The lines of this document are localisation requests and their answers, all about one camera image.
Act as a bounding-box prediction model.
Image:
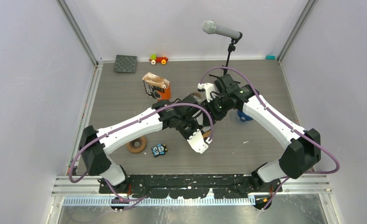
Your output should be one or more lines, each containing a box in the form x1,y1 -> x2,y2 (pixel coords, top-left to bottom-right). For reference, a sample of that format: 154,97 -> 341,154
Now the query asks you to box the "blue owl toy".
152,144 -> 168,158

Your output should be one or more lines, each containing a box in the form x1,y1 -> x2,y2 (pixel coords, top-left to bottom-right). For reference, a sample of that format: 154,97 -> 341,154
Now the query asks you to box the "dark wooden dripper ring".
126,135 -> 147,154

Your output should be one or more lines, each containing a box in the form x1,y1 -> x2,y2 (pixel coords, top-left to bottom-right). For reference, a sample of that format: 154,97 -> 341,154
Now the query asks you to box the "teal block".
265,55 -> 276,60

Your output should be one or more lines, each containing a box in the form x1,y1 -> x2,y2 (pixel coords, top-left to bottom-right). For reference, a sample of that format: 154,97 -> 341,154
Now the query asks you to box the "orange coffee filter bag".
142,72 -> 171,100

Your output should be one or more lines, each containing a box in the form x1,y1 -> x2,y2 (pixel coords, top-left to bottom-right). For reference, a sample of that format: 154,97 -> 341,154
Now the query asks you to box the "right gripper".
201,94 -> 231,127

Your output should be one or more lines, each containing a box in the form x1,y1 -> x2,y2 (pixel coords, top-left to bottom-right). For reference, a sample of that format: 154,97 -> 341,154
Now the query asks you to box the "grey microphone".
201,21 -> 242,40

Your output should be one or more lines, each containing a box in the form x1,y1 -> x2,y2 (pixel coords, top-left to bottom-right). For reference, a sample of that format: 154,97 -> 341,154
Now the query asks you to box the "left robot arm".
77,95 -> 211,193

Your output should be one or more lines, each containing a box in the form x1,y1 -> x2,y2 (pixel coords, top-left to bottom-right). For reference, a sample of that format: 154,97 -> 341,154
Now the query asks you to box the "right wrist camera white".
197,83 -> 215,102

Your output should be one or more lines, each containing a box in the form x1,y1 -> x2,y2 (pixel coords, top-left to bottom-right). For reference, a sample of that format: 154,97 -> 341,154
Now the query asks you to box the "dark grey studded plate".
113,55 -> 138,73

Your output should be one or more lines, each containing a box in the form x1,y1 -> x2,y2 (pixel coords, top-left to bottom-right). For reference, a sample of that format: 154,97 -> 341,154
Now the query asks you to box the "glass carafe with wooden collar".
190,92 -> 202,101

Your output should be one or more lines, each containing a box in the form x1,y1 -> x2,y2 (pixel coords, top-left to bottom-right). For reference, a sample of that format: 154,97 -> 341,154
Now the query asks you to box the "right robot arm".
198,74 -> 321,192

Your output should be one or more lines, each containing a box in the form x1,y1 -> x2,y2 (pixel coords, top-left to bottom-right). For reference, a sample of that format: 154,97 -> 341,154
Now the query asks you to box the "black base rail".
98,174 -> 282,199

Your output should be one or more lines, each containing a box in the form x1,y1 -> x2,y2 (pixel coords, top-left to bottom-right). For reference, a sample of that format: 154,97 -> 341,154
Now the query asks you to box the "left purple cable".
68,102 -> 215,211

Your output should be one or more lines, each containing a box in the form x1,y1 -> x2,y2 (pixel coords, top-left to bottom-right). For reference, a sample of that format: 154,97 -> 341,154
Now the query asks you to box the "toy train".
149,54 -> 168,65

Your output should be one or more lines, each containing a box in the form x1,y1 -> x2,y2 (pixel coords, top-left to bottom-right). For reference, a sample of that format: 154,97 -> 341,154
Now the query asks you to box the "blue ribbed dripper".
237,110 -> 253,122

